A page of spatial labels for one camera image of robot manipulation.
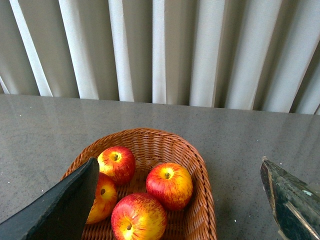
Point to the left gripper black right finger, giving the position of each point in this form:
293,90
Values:
295,204

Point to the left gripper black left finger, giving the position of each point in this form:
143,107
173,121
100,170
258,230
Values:
60,213

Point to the red yellow apple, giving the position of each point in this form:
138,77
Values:
119,163
105,199
138,216
171,184

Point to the red yellow apple behind finger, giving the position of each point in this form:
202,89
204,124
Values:
105,199

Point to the red yellow apple in basket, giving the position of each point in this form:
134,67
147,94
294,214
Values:
171,184

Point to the white pleated curtain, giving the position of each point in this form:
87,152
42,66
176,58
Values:
236,54

